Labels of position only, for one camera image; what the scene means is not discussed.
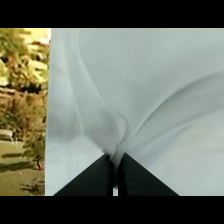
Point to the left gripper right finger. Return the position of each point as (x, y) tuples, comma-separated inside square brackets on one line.
[(140, 180)]

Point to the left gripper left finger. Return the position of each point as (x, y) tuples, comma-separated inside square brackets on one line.
[(93, 180)]

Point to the white shirt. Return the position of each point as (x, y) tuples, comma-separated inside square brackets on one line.
[(140, 86)]

